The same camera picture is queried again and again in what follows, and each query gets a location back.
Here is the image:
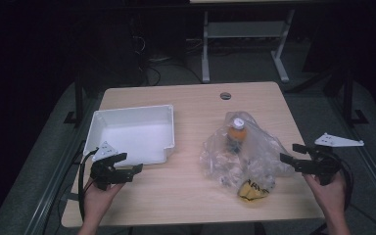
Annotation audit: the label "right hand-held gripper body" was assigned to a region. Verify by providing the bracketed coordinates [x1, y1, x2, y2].
[295, 132, 365, 187]

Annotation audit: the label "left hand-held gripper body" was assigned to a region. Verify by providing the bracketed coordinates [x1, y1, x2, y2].
[90, 140, 135, 192]

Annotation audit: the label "orange drink bottle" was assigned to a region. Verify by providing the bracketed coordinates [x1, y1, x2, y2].
[225, 117, 249, 155]

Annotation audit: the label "clear plastic bag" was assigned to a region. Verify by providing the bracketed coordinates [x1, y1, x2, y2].
[199, 111, 296, 198]

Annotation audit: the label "person's left hand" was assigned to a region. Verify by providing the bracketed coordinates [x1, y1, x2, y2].
[82, 180, 125, 223]

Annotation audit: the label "person's right hand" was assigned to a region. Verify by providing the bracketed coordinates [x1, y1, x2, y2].
[303, 171, 348, 218]

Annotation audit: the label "white plastic tray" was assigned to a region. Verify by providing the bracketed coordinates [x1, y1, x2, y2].
[82, 104, 176, 167]

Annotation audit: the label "grey tape piece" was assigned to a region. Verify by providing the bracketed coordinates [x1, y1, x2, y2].
[60, 192, 80, 203]

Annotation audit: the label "yellow snack packet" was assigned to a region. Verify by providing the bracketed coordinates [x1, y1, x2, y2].
[237, 178, 271, 202]

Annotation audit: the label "black metal stand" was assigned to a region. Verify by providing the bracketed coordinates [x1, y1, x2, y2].
[63, 71, 86, 127]
[342, 67, 370, 127]

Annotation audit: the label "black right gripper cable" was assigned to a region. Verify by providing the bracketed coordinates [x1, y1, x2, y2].
[334, 156, 355, 212]

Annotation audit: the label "black floor cables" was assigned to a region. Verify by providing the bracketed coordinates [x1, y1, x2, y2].
[136, 34, 204, 86]

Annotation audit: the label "white metal table frame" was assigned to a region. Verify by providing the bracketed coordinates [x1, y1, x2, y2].
[189, 0, 297, 84]

